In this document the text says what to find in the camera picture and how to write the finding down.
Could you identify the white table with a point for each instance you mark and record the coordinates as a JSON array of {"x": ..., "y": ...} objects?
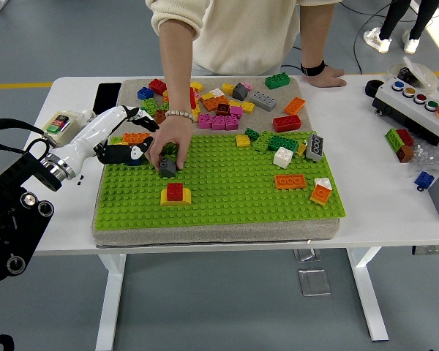
[{"x": 369, "y": 219}]

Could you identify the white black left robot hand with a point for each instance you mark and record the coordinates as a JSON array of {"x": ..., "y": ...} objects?
[{"x": 95, "y": 131}]

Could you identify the white square brick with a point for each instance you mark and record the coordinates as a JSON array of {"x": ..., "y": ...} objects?
[
  {"x": 282, "y": 158},
  {"x": 322, "y": 182},
  {"x": 216, "y": 92}
]

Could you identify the red long brick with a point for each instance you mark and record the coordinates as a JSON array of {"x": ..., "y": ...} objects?
[
  {"x": 193, "y": 98},
  {"x": 287, "y": 123},
  {"x": 405, "y": 136}
]

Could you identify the white control box coloured buttons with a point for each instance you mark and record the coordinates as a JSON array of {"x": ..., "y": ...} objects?
[{"x": 409, "y": 109}]

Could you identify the person's left forearm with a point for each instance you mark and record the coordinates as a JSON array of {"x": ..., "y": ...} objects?
[{"x": 314, "y": 36}]

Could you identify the grey long brick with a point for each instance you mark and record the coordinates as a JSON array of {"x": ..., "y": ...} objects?
[
  {"x": 314, "y": 147},
  {"x": 263, "y": 101}
]

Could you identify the black wristwatch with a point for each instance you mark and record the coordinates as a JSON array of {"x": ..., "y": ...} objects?
[{"x": 312, "y": 68}]

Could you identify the yellow curved brick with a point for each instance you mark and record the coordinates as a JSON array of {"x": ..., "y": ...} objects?
[{"x": 186, "y": 197}]

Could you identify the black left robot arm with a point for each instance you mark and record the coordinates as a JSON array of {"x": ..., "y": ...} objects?
[{"x": 11, "y": 212}]

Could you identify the pink square brick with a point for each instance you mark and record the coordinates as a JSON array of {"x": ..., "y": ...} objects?
[
  {"x": 231, "y": 123},
  {"x": 218, "y": 123},
  {"x": 205, "y": 121},
  {"x": 236, "y": 110},
  {"x": 247, "y": 86}
]

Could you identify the clear plastic wrap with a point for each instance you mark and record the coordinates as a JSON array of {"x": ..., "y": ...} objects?
[{"x": 430, "y": 157}]

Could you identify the grey sloped brick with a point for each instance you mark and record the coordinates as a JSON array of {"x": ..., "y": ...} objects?
[
  {"x": 239, "y": 92},
  {"x": 167, "y": 169}
]

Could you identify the beige red-green switch box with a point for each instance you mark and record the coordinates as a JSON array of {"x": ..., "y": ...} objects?
[{"x": 60, "y": 124}]

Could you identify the dark green long brick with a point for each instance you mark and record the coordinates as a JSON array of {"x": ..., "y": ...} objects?
[
  {"x": 278, "y": 81},
  {"x": 283, "y": 142}
]

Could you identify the black smartphone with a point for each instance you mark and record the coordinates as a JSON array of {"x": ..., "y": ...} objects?
[{"x": 107, "y": 97}]

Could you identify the orange brick on yellow plate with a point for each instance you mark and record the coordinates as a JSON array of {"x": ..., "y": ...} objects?
[{"x": 319, "y": 195}]

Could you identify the brown square brick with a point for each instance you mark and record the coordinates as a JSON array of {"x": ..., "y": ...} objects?
[
  {"x": 405, "y": 154},
  {"x": 160, "y": 116},
  {"x": 222, "y": 109}
]

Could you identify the person's right hand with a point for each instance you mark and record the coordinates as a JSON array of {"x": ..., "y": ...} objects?
[{"x": 172, "y": 135}]

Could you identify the small white plastic piece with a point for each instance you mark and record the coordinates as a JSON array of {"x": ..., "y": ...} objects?
[{"x": 88, "y": 116}]

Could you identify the grey cushion mat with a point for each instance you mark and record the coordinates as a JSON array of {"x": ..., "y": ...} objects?
[{"x": 212, "y": 235}]

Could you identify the table control panel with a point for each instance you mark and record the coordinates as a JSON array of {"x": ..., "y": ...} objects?
[{"x": 431, "y": 250}]

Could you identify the person's left hand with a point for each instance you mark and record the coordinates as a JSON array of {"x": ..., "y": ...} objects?
[{"x": 327, "y": 78}]

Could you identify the person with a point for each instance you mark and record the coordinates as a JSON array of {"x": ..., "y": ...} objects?
[
  {"x": 241, "y": 33},
  {"x": 389, "y": 18}
]

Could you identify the black round roll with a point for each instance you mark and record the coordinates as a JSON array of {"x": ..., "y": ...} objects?
[{"x": 368, "y": 91}]

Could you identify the orange long brick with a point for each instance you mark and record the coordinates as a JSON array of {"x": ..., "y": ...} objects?
[
  {"x": 294, "y": 106},
  {"x": 289, "y": 181},
  {"x": 133, "y": 137},
  {"x": 210, "y": 104}
]

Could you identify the clear floor plate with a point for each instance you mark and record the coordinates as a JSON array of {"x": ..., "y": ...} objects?
[
  {"x": 314, "y": 282},
  {"x": 307, "y": 254}
]

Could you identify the lime green long brick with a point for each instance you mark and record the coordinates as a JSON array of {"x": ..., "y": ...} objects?
[
  {"x": 164, "y": 106},
  {"x": 262, "y": 141}
]

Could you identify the person's right forearm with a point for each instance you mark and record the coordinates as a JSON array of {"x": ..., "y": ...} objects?
[{"x": 177, "y": 69}]

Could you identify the white round lidded container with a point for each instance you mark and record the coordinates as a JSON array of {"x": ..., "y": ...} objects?
[{"x": 426, "y": 77}]

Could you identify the green studded baseplate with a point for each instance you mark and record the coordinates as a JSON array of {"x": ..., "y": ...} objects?
[{"x": 241, "y": 208}]

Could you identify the dark green square brick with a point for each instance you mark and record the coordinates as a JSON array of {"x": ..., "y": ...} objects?
[{"x": 251, "y": 134}]

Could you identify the red square brick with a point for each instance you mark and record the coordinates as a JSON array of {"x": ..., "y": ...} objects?
[
  {"x": 174, "y": 192},
  {"x": 157, "y": 86}
]

